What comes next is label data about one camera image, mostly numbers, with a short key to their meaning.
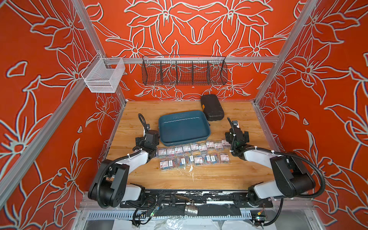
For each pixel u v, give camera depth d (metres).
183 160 0.85
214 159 0.85
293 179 0.43
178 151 0.89
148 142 0.70
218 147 0.90
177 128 1.05
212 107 1.11
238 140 0.70
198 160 0.85
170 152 0.88
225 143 0.92
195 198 0.74
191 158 0.85
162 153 0.88
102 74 0.92
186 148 0.90
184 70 0.97
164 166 0.83
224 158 0.85
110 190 0.42
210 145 0.90
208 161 0.85
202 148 0.90
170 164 0.83
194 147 0.90
